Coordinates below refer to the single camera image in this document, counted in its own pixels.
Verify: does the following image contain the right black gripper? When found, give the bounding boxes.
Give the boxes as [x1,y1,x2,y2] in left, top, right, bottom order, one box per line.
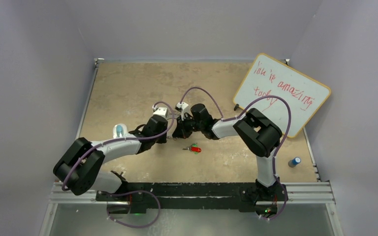
[173,114,204,140]

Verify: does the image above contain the keys with red green tags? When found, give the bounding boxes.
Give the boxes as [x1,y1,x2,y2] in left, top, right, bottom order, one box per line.
[183,143,202,154]

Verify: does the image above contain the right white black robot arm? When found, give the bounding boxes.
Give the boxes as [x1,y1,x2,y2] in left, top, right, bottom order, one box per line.
[172,104,282,200]

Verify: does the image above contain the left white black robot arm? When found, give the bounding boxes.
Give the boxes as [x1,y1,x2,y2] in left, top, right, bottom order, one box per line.
[53,115,168,201]

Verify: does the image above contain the whiteboard with red writing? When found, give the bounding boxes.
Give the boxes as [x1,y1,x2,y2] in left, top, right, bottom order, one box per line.
[233,53,331,138]

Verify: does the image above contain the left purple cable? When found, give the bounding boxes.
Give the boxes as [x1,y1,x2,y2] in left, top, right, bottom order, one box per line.
[61,101,161,229]

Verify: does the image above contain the purple cable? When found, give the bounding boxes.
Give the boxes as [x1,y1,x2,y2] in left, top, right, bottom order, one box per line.
[61,101,161,229]
[179,87,292,220]

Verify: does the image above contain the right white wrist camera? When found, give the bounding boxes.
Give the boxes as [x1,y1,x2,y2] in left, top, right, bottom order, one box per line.
[175,102,190,120]

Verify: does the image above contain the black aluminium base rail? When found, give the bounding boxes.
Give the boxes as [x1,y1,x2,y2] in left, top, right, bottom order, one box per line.
[96,181,288,216]

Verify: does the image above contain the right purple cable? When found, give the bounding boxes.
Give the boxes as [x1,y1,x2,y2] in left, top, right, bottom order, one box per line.
[179,87,292,220]

